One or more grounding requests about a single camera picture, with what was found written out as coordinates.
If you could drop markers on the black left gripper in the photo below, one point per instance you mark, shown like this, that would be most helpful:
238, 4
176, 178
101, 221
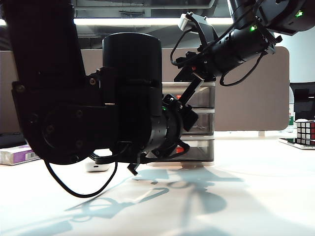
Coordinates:
189, 116

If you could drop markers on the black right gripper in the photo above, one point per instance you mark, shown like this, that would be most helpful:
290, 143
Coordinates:
201, 62

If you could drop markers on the white plastic drawer cabinet frame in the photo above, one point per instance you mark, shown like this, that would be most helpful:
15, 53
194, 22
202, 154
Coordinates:
208, 84

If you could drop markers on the grey middle-tier drawer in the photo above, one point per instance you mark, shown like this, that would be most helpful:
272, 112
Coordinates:
206, 123

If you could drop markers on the white earphone case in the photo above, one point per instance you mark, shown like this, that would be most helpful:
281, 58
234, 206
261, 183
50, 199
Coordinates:
97, 167

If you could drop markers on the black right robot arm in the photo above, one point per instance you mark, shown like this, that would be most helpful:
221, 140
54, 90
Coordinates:
241, 49

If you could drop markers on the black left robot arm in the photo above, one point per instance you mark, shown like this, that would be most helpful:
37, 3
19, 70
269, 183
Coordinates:
73, 98

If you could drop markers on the grey drawer under cabinet lid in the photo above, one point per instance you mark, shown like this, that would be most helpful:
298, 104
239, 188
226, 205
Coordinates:
204, 98

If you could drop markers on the grey drawer above cabinet base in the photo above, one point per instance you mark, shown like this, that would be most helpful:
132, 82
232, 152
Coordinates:
199, 150

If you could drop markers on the large brown desk partition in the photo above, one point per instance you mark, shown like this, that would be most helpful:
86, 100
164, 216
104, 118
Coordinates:
246, 98

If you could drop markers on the white partition foot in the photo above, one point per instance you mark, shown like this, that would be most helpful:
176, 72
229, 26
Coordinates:
261, 134

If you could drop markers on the ceiling light strip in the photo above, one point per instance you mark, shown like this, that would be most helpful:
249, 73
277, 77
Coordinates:
135, 21

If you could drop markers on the white flat tray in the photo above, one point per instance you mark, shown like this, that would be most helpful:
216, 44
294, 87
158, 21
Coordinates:
288, 142

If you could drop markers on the clear bottle green label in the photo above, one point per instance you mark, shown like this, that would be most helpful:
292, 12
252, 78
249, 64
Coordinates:
291, 118

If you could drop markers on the black monitor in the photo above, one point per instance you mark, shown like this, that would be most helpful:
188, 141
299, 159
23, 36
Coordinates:
302, 100

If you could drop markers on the rubiks cube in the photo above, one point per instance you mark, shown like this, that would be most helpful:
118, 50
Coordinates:
306, 132

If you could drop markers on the purple and white box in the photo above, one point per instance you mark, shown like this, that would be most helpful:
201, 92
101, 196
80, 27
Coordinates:
14, 156

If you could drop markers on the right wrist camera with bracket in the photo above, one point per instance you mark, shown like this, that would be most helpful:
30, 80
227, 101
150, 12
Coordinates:
185, 22

